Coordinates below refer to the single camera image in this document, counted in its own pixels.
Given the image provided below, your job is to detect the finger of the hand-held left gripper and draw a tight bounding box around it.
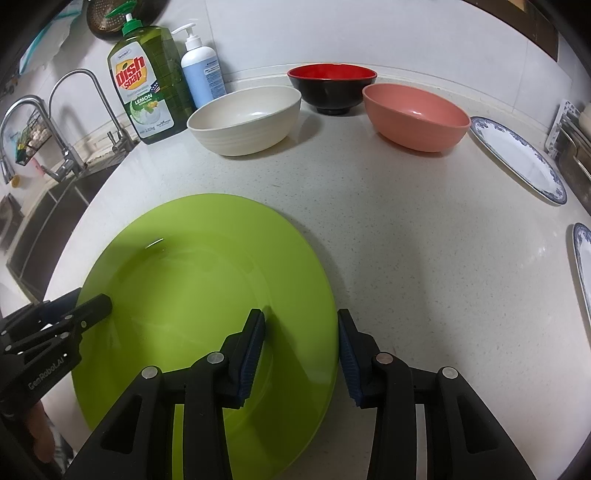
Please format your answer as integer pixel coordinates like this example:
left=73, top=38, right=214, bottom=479
left=9, top=294, right=114, bottom=357
left=0, top=289, right=82, bottom=340

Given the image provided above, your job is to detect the steel sink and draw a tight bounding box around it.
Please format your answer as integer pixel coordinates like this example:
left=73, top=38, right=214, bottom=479
left=6, top=157, right=122, bottom=296

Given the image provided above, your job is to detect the green plate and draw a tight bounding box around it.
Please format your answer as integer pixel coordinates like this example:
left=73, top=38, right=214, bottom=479
left=71, top=194, right=338, bottom=455

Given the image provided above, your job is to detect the black wire basket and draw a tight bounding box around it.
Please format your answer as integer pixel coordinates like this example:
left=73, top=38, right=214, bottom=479
left=14, top=113, right=54, bottom=167

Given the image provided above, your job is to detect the brown window frame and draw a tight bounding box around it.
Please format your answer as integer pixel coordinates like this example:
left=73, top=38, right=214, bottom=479
left=531, top=0, right=562, bottom=52

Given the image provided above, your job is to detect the white pump bottle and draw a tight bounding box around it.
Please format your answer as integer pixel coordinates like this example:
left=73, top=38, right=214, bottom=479
left=172, top=23, right=227, bottom=110

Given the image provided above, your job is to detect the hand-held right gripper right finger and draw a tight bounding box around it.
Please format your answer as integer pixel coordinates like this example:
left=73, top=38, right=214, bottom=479
left=337, top=308, right=539, bottom=480

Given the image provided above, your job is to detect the paper towel pack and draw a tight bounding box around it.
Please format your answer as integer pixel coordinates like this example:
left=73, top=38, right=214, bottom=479
left=18, top=0, right=88, bottom=75

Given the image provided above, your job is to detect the thin steel faucet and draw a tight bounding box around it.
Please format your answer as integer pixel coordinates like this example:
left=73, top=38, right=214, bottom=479
left=48, top=69, right=136, bottom=151

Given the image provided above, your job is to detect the person's left hand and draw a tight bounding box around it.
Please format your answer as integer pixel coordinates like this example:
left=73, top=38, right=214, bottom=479
left=18, top=401, right=60, bottom=457

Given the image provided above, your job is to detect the green dish soap bottle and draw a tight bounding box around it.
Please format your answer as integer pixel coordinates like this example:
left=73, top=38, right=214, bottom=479
left=107, top=13, right=195, bottom=145

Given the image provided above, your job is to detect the red and black bowl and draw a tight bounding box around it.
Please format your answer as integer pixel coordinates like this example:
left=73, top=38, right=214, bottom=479
left=287, top=64, right=378, bottom=116

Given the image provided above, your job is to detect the pink bowl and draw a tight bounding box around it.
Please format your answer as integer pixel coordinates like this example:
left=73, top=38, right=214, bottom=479
left=362, top=83, right=471, bottom=152

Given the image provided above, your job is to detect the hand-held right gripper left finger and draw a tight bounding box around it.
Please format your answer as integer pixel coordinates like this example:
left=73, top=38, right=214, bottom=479
left=62, top=308, right=267, bottom=480

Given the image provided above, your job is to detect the white dish rack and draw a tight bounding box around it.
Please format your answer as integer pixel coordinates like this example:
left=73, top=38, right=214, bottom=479
left=545, top=99, right=591, bottom=214

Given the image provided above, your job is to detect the cream bowl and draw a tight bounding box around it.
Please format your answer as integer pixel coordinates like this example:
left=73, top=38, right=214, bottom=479
left=187, top=86, right=302, bottom=157

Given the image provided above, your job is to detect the black frying pan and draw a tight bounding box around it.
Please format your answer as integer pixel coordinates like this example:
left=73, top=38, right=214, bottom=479
left=87, top=0, right=170, bottom=43

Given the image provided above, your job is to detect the pull-down steel faucet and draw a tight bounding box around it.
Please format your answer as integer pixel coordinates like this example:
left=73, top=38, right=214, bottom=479
left=0, top=95, right=87, bottom=186

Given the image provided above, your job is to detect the blue patterned white plate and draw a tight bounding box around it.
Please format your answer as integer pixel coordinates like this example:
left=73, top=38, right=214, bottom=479
left=469, top=116, right=568, bottom=206
left=573, top=223, right=591, bottom=324

